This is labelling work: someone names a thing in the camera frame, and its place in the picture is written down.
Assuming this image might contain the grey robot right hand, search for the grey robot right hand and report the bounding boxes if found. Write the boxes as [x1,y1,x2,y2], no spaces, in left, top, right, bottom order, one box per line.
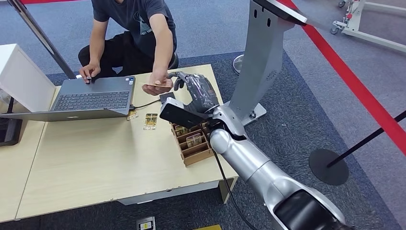
[167,71,220,114]

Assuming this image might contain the person's left hand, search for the person's left hand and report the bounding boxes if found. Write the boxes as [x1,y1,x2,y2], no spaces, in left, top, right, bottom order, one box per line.
[142,69,174,96]

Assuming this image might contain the person's right hand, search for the person's right hand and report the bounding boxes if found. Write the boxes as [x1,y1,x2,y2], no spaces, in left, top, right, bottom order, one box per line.
[79,62,102,84]

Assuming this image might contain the black card reader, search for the black card reader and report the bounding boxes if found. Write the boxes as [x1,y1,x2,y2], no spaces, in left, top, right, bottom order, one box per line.
[159,92,176,104]

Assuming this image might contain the person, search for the person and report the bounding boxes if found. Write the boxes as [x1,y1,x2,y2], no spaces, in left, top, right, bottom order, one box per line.
[78,0,179,79]

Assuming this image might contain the wooden card holder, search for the wooden card holder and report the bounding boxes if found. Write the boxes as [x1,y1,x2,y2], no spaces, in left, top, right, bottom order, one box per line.
[170,121,217,167]

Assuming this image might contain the grey laptop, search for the grey laptop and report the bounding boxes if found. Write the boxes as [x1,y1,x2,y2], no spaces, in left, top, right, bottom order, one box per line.
[0,76,136,123]

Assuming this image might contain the round silver floor base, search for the round silver floor base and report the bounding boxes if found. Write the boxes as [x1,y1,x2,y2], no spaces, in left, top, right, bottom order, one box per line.
[232,54,245,76]

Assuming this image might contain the black slanted pole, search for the black slanted pole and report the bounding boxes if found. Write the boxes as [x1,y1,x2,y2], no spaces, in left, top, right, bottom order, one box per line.
[7,0,77,80]

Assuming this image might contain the white box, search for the white box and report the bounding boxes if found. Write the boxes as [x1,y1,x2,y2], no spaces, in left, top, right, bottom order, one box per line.
[0,44,57,112]

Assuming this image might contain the grey kiosk stand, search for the grey kiosk stand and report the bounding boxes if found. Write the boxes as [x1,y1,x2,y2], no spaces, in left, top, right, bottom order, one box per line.
[223,0,308,127]

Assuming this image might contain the red floor strip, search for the red floor strip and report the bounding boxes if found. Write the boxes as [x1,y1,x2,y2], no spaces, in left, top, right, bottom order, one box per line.
[20,0,80,5]

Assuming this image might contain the black monitor stand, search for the black monitor stand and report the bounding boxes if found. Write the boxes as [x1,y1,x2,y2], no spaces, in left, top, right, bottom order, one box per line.
[0,96,23,147]

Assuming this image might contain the light wooden side table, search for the light wooden side table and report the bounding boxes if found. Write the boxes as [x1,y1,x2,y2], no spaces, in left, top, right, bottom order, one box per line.
[0,85,61,223]

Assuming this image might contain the floor socket plate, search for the floor socket plate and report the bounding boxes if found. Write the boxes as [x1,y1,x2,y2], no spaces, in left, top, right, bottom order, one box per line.
[136,217,156,230]

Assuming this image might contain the red barrier belt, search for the red barrier belt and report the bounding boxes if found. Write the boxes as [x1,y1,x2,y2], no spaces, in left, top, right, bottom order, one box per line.
[276,0,406,156]

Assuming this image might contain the black card reader cable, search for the black card reader cable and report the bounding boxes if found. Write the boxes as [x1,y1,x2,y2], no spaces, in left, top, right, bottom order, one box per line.
[130,99,161,111]

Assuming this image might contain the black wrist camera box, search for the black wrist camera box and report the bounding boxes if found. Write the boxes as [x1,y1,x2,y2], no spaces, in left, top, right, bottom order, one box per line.
[159,97,211,129]

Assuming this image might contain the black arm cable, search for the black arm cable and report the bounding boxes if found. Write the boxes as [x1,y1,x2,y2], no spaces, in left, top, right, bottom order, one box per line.
[203,126,258,230]

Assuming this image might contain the black stanchion post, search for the black stanchion post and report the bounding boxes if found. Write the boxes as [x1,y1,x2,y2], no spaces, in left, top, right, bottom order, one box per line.
[308,109,406,186]

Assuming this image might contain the white wheeled frame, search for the white wheeled frame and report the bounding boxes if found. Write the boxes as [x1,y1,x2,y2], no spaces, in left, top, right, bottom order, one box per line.
[329,0,406,54]

